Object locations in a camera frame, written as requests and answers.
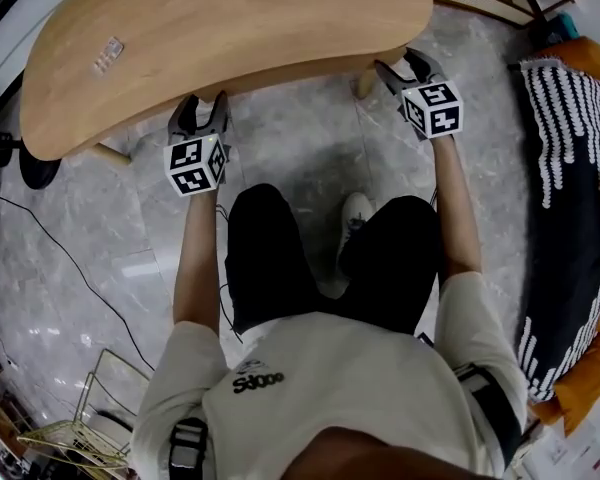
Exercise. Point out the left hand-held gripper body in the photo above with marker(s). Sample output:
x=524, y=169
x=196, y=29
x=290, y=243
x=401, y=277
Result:
x=190, y=163

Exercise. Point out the person's right forearm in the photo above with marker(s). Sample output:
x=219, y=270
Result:
x=457, y=218

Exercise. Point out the person's white t-shirt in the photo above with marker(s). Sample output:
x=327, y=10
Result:
x=340, y=393

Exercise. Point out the teal cloth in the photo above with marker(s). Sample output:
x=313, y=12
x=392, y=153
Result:
x=566, y=25

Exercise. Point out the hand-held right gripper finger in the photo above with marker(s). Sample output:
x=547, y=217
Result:
x=431, y=70
x=391, y=79

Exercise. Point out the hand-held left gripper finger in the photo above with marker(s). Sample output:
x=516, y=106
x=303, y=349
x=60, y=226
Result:
x=221, y=115
x=180, y=118

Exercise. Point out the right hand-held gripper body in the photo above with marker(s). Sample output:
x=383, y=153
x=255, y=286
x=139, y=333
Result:
x=435, y=110

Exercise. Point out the person's black shorts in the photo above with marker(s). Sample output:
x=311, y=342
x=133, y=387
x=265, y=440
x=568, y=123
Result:
x=270, y=258

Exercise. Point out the small clear packet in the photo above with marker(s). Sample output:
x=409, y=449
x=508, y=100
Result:
x=107, y=54

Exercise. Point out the wooden coffee table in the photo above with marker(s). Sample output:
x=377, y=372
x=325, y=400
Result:
x=230, y=23

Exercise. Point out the person's white shoe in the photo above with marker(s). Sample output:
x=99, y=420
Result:
x=354, y=218

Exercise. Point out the person's left forearm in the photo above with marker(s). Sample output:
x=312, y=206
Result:
x=200, y=263

